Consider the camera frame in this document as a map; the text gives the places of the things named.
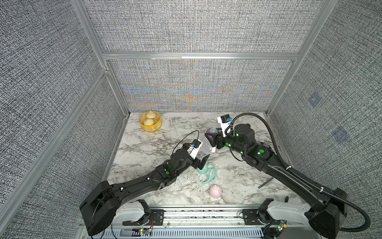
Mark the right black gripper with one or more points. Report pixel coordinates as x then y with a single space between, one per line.
220 138

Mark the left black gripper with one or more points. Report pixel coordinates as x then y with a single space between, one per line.
195 165

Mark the purple nipple collar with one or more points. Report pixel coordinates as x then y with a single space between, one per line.
212 134

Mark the pink bottle cap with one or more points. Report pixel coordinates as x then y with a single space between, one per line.
215 191

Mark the clear bottle front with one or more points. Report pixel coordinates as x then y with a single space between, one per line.
206 148

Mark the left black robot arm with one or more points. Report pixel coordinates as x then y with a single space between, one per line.
100 207

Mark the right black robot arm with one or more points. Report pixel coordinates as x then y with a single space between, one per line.
324 210

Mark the mint bottle cap middle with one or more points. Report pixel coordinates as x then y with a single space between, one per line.
204 170

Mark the yellow steamer basket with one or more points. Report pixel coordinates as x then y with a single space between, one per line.
152 128

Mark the lower beige bun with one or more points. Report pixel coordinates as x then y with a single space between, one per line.
148 122

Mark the beige bun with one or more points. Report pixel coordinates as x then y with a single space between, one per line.
148 122
151 114

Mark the upper beige bun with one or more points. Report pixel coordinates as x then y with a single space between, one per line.
151 114

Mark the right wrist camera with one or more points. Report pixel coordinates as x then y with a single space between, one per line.
225 123

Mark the aluminium front rail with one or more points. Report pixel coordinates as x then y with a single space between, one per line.
202 214

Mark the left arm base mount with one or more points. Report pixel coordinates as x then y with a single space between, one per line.
155 218

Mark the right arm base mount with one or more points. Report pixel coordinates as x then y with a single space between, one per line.
253 217

